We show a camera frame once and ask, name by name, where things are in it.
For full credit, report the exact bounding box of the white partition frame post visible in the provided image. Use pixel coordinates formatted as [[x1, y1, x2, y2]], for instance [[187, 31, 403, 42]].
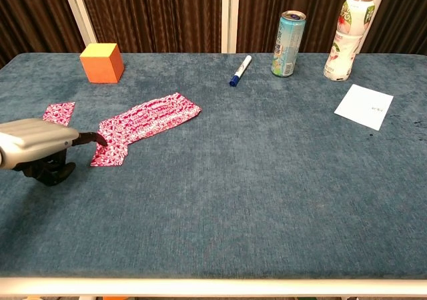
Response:
[[59, 0, 98, 49], [220, 0, 241, 54]]

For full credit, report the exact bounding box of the plastic bottle yellow cap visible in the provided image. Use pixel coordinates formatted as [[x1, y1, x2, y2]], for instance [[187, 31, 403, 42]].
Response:
[[322, 0, 379, 82]]

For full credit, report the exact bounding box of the dark brown curtain panel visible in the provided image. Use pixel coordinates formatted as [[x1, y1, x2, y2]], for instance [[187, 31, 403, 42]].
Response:
[[236, 0, 360, 55], [0, 0, 84, 68], [362, 0, 427, 56], [75, 0, 223, 54]]

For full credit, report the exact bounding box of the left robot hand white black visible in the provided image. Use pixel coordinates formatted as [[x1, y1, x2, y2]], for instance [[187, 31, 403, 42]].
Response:
[[0, 118, 109, 187]]

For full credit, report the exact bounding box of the orange cube yellow face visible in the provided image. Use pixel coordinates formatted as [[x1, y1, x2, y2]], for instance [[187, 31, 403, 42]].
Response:
[[79, 42, 125, 84]]

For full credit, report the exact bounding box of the white blank card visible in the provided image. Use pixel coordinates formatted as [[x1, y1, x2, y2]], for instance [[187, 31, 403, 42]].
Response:
[[334, 83, 394, 131]]

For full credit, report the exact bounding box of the light blue drink can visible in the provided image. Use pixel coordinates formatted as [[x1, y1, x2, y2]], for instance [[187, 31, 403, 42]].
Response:
[[271, 10, 307, 78]]

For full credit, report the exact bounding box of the white marker blue cap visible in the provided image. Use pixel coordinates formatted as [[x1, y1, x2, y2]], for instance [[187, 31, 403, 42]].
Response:
[[229, 55, 253, 87]]

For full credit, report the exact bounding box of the pink patterned cloth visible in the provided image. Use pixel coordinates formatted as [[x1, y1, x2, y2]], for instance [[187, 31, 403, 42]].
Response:
[[98, 92, 203, 147]]

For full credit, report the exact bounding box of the blue fabric table mat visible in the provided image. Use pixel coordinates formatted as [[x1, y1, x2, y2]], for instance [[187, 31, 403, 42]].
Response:
[[0, 52, 427, 279]]

